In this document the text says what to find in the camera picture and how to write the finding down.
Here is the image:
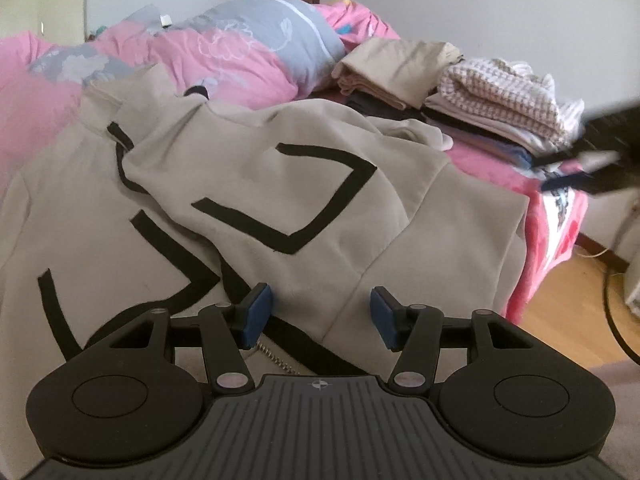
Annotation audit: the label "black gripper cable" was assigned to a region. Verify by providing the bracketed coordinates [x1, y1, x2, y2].
[601, 195, 640, 358]

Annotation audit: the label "cream wardrobe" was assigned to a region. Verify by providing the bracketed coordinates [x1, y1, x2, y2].
[0, 0, 93, 43]

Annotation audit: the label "pink grey blue floral quilt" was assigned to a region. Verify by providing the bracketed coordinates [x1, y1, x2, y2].
[0, 0, 401, 201]

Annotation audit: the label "folded dark garment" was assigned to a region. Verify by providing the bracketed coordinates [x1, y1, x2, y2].
[345, 91, 426, 121]

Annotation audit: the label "folded checked garment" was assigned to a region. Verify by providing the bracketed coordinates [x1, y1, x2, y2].
[437, 57, 586, 153]

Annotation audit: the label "beige zip jacket black stripes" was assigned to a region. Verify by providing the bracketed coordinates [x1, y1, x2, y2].
[0, 62, 531, 376]

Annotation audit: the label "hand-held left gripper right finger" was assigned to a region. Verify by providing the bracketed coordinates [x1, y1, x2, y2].
[370, 286, 536, 396]

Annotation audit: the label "pink printed bed blanket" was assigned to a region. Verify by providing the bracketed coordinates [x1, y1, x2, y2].
[440, 125, 591, 321]

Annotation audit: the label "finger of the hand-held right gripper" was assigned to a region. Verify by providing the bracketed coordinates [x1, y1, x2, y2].
[541, 171, 608, 195]
[531, 149, 621, 170]

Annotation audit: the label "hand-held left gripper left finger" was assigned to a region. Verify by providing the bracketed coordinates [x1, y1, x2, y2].
[107, 282, 275, 396]

